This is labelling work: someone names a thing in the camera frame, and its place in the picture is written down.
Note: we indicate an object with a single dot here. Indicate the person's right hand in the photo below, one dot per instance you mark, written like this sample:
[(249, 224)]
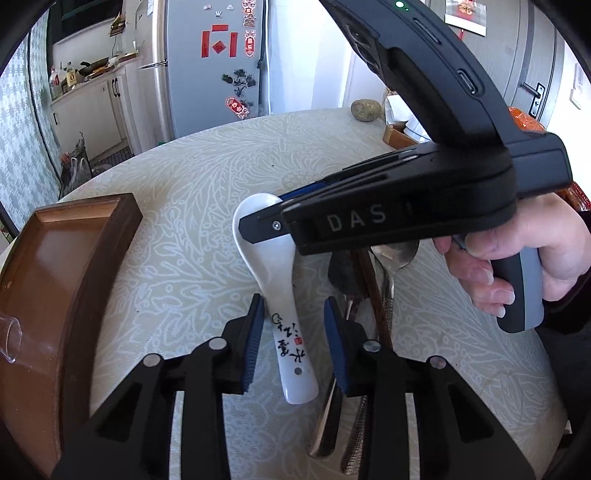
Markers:
[(568, 240)]

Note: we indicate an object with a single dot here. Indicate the wall calendar with red tassel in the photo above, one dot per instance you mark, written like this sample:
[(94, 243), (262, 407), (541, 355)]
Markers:
[(466, 21)]

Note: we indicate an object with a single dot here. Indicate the silver refrigerator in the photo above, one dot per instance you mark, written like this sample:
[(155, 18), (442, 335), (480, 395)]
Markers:
[(203, 92)]

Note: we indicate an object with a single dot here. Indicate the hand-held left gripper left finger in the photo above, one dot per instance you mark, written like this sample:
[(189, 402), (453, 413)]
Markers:
[(251, 351)]

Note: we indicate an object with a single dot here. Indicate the black wok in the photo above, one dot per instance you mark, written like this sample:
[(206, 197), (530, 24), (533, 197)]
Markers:
[(94, 65)]

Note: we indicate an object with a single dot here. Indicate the cooking oil bottle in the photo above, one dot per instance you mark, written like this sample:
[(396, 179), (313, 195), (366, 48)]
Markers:
[(55, 83)]

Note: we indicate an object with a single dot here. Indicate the patterned sliding door panel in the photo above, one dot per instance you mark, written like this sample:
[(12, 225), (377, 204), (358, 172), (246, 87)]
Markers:
[(27, 152)]

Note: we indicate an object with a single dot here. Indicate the grey door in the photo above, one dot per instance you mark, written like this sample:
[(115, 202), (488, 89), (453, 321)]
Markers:
[(517, 55)]

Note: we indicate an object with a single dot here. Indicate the white kitchen counter cabinets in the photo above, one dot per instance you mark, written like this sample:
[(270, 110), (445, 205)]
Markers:
[(92, 115)]

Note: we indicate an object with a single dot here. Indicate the metal spoon with oval bowl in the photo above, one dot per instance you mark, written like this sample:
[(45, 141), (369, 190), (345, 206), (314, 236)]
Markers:
[(323, 429)]

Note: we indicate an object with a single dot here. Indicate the metal spoon with round bowl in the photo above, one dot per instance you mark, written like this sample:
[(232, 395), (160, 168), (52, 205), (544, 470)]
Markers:
[(397, 256)]

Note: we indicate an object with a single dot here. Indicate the clear drinking glass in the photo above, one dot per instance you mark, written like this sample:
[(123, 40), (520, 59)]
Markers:
[(9, 337)]

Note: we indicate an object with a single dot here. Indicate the white ceramic soup spoon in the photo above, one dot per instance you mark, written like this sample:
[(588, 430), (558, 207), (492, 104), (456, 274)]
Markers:
[(263, 258)]

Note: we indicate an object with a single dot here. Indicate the orange snack bag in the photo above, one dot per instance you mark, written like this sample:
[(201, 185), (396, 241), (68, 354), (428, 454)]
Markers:
[(526, 122)]

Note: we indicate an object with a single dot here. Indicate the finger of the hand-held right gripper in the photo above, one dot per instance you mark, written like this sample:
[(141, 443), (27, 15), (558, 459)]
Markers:
[(263, 226), (298, 191)]

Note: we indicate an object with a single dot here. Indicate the group of fridge stickers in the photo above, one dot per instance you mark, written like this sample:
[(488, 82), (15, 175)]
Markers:
[(221, 41)]

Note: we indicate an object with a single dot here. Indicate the dark wooden tray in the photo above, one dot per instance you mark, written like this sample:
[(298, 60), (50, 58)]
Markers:
[(41, 258)]

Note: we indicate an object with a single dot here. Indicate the cream patterned tablecloth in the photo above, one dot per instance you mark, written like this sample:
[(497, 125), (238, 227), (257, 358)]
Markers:
[(184, 230)]

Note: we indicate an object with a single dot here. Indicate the white wall switch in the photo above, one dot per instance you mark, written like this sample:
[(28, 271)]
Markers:
[(578, 90)]

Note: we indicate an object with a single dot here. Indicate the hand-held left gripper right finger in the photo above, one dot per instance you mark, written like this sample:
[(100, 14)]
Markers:
[(334, 351)]

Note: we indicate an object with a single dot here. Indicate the small wooden cup tray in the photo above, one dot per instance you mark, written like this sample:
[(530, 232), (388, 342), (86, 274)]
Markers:
[(392, 136)]

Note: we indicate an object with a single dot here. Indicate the plastic bags on floor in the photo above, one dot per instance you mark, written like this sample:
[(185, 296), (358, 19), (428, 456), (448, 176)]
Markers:
[(76, 175)]

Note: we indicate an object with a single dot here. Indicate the dark wooden chopstick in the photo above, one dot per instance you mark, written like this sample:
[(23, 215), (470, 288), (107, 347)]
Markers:
[(376, 295)]

